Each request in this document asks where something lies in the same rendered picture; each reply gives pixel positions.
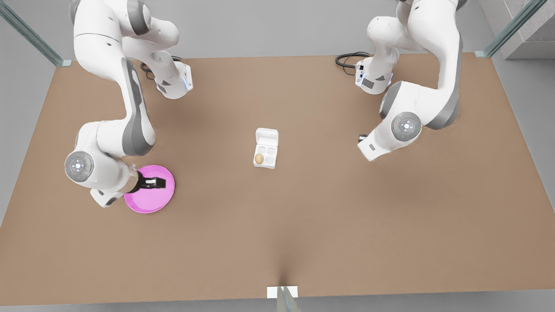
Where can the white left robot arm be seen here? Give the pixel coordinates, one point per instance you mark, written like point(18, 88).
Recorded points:
point(433, 65)

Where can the brown egg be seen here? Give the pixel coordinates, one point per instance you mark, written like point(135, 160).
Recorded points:
point(259, 158)

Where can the white egg box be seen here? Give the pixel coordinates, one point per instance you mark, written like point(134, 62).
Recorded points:
point(266, 148)

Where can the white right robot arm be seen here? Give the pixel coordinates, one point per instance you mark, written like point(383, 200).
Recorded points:
point(108, 86)

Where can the pink round plate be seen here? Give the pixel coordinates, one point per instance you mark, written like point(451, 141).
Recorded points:
point(151, 200)

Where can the silver frame post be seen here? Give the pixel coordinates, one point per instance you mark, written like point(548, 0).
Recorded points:
point(284, 299)
point(509, 28)
point(32, 34)

